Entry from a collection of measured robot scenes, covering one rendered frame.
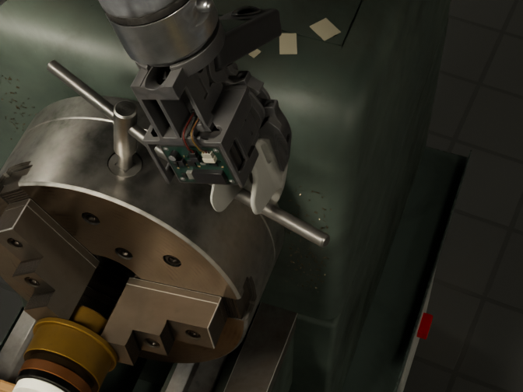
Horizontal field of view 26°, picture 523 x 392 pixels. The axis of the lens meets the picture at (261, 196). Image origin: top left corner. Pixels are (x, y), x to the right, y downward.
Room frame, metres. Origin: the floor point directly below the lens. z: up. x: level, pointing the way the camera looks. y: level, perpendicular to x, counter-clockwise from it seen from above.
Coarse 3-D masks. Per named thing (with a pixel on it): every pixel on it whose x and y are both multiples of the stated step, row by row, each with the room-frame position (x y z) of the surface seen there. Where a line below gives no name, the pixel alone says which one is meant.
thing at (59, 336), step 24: (96, 312) 0.60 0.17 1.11; (48, 336) 0.57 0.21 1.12; (72, 336) 0.56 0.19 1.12; (96, 336) 0.57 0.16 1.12; (24, 360) 0.56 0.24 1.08; (48, 360) 0.54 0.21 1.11; (72, 360) 0.54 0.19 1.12; (96, 360) 0.55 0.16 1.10; (72, 384) 0.52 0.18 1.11; (96, 384) 0.53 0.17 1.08
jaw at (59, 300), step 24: (0, 192) 0.69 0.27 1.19; (24, 192) 0.68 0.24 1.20; (24, 216) 0.66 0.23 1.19; (48, 216) 0.67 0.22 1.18; (0, 240) 0.65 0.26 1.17; (24, 240) 0.64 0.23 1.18; (48, 240) 0.65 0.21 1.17; (72, 240) 0.66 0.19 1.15; (24, 264) 0.63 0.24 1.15; (48, 264) 0.63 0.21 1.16; (72, 264) 0.64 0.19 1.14; (96, 264) 0.65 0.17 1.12; (48, 288) 0.61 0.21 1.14; (72, 288) 0.62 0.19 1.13; (48, 312) 0.59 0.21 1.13; (72, 312) 0.59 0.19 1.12
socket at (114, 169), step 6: (114, 156) 0.70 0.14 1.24; (132, 156) 0.70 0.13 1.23; (138, 156) 0.70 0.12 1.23; (108, 162) 0.69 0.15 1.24; (114, 162) 0.69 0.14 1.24; (132, 162) 0.70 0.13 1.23; (138, 162) 0.70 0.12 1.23; (114, 168) 0.69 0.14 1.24; (132, 168) 0.69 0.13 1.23; (138, 168) 0.69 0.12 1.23; (114, 174) 0.68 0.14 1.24; (120, 174) 0.68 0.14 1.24; (126, 174) 0.68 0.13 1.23; (132, 174) 0.68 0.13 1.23
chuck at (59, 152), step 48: (48, 144) 0.73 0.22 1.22; (96, 144) 0.72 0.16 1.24; (48, 192) 0.67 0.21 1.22; (96, 192) 0.66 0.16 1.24; (144, 192) 0.66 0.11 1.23; (192, 192) 0.67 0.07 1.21; (96, 240) 0.66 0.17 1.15; (144, 240) 0.64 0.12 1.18; (192, 240) 0.62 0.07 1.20; (240, 240) 0.65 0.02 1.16; (192, 288) 0.62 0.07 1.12; (240, 288) 0.61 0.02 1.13; (240, 336) 0.60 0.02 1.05
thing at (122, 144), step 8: (120, 104) 0.69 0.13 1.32; (128, 104) 0.69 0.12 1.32; (120, 112) 0.68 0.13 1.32; (128, 112) 0.68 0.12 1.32; (136, 112) 0.69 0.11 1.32; (120, 120) 0.68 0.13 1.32; (128, 120) 0.68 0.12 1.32; (136, 120) 0.69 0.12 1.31; (120, 128) 0.68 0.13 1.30; (128, 128) 0.68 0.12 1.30; (120, 136) 0.68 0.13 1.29; (128, 136) 0.68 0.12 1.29; (120, 144) 0.68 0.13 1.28; (128, 144) 0.68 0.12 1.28; (136, 144) 0.69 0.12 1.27; (120, 152) 0.68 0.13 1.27; (128, 152) 0.68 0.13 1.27; (120, 160) 0.69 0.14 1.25; (128, 160) 0.69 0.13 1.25; (120, 168) 0.69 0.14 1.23; (128, 168) 0.69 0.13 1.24
